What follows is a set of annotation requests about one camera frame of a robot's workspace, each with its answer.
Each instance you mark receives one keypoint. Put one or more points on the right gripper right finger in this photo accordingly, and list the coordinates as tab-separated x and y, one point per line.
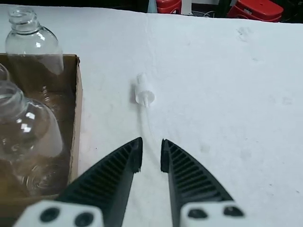
189	172

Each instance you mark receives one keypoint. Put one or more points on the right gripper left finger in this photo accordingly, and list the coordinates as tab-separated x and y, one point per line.
111	175

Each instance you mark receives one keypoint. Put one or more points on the cardboard box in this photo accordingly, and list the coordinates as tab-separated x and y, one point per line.
75	132

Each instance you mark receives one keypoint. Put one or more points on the white spray top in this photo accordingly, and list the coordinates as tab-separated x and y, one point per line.
143	92

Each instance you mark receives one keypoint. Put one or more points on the clear plastic bottle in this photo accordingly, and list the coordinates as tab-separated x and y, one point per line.
30	139
33	45

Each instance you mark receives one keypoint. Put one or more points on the red plastic stool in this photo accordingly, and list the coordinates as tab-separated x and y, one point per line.
168	6
256	9

